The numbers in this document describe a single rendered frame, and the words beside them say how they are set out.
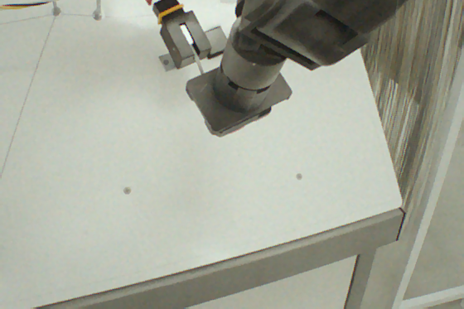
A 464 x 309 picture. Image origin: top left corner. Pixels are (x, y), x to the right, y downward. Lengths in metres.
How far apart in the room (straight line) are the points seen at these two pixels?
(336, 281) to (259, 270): 0.23
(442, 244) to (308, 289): 1.23
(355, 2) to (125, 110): 0.40
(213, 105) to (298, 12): 0.19
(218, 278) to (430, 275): 1.32
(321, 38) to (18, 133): 0.43
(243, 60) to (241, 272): 0.34
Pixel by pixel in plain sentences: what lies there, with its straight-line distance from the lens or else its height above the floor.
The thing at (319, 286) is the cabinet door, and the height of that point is 0.69.
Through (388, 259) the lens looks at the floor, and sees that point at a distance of 1.90.
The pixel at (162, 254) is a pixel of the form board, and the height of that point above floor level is 0.89.
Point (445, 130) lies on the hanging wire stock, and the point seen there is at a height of 0.78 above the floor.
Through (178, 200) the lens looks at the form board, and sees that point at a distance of 0.65.
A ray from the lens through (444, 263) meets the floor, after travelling 1.96.
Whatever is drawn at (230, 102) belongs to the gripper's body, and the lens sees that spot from 0.49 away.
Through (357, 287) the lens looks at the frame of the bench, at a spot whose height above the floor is 0.65.
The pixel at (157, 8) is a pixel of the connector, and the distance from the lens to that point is 0.63.
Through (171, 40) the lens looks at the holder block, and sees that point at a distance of 0.60.
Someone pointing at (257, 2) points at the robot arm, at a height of 1.25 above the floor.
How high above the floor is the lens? 1.36
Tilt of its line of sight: 34 degrees down
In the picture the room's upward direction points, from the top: straight up
